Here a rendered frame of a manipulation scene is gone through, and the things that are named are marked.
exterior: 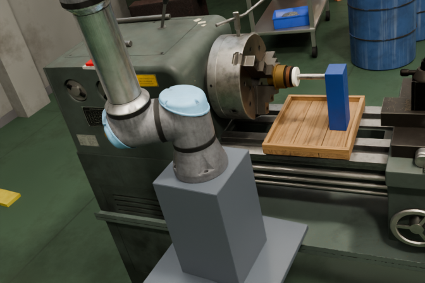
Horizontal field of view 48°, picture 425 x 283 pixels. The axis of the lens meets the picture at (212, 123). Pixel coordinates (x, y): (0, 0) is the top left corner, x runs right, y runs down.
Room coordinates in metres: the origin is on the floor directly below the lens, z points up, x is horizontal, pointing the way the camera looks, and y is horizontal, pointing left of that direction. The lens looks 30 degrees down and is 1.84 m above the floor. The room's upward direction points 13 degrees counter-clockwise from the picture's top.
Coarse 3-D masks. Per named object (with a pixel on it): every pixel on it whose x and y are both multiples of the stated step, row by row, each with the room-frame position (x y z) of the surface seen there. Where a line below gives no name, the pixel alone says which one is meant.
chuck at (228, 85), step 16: (224, 48) 1.56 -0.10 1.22; (240, 48) 1.53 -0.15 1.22; (256, 48) 1.62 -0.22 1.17; (224, 64) 1.51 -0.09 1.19; (240, 64) 1.48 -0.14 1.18; (224, 80) 1.48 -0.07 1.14; (240, 80) 1.46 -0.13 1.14; (256, 80) 1.61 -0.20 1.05; (224, 96) 1.47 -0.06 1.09; (240, 96) 1.44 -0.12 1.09; (224, 112) 1.50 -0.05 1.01; (240, 112) 1.47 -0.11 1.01
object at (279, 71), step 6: (276, 66) 1.53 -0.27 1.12; (282, 66) 1.52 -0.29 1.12; (288, 66) 1.52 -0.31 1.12; (294, 66) 1.52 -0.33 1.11; (276, 72) 1.51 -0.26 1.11; (282, 72) 1.50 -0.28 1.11; (288, 72) 1.49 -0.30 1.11; (270, 78) 1.52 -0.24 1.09; (276, 78) 1.50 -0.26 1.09; (282, 78) 1.49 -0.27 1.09; (288, 78) 1.48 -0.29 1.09; (270, 84) 1.52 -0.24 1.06; (276, 84) 1.50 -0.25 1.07; (282, 84) 1.49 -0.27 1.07; (288, 84) 1.48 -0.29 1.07
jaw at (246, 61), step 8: (240, 56) 1.50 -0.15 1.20; (248, 56) 1.51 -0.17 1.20; (248, 64) 1.48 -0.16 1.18; (256, 64) 1.50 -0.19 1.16; (264, 64) 1.51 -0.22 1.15; (272, 64) 1.52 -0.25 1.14; (248, 72) 1.52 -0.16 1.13; (256, 72) 1.50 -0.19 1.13; (264, 72) 1.50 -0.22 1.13; (272, 72) 1.50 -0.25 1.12
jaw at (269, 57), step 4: (264, 52) 1.68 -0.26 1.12; (268, 52) 1.68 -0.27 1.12; (272, 52) 1.67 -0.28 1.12; (264, 56) 1.66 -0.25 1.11; (268, 56) 1.65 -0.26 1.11; (272, 56) 1.64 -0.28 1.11; (264, 60) 1.63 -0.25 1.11; (268, 60) 1.63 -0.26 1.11; (272, 60) 1.62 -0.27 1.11; (276, 60) 1.62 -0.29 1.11; (268, 64) 1.60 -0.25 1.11; (280, 64) 1.59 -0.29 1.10
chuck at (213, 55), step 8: (216, 40) 1.62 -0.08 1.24; (216, 48) 1.57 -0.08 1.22; (216, 56) 1.54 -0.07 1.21; (208, 64) 1.54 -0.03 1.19; (208, 72) 1.52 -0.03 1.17; (208, 80) 1.51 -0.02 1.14; (208, 88) 1.50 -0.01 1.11; (216, 96) 1.49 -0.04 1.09; (216, 104) 1.49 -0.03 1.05; (216, 112) 1.52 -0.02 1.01
